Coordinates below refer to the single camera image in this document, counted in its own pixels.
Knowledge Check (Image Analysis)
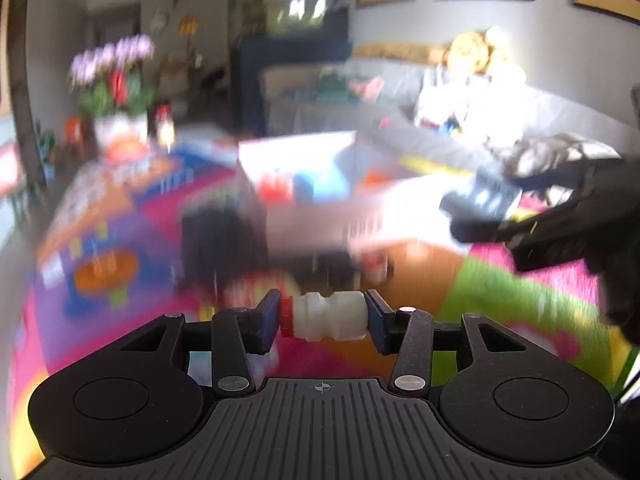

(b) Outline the white cardboard box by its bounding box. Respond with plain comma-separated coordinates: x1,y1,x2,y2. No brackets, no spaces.
237,130,453,262

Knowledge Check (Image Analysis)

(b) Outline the green cloth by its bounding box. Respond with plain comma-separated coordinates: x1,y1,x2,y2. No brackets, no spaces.
315,75,362,104

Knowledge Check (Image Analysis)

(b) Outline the potted purple orchid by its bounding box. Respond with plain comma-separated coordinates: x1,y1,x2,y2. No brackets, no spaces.
69,34,157,149

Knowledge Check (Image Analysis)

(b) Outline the jar with red lid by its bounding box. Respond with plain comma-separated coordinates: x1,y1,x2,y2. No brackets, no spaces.
154,105,176,144

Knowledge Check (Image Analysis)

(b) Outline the pink cloth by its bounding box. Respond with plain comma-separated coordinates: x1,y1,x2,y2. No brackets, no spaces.
350,77,387,102

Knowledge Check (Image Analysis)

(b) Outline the dark cabinet with fish tank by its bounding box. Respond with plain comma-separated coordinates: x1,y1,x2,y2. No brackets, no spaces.
231,4,352,137

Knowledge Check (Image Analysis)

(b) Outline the orange round item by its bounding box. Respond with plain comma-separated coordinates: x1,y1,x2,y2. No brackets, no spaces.
107,140,149,161

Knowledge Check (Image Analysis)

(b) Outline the dark packet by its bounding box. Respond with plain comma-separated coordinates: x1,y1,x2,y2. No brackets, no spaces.
439,165,524,224

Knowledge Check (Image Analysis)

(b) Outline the colourful printed desktop cloth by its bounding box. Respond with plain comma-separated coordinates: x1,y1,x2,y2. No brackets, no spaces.
0,132,640,480

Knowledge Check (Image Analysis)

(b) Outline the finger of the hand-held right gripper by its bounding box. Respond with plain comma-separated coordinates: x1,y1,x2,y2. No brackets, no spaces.
509,157,624,192
449,200,592,274

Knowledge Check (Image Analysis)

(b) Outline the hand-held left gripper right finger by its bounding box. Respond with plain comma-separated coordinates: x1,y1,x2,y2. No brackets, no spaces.
365,290,531,395

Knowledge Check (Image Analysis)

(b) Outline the grey patterned cloth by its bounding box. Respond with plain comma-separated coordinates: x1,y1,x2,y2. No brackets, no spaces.
486,132,622,182

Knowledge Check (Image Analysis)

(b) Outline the grey sofa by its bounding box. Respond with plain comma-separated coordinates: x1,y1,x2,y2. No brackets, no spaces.
261,54,640,187

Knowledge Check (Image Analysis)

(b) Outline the orange toy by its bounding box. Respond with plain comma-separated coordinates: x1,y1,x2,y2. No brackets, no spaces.
65,115,96,146

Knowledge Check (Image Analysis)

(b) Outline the yellow plush toy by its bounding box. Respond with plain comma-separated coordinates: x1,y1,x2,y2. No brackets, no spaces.
444,27,527,87

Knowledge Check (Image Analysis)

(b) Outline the white bottle with red cap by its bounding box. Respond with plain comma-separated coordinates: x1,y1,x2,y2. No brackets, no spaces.
279,291,370,342

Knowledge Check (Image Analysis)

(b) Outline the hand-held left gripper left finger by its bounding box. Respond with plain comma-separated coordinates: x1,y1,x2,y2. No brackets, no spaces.
117,290,281,395

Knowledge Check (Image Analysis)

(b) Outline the white bag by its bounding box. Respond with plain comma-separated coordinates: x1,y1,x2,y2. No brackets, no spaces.
414,66,494,134

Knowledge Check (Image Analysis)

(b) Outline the small red and black item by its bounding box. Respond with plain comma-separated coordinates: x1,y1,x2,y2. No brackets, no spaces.
359,255,394,282

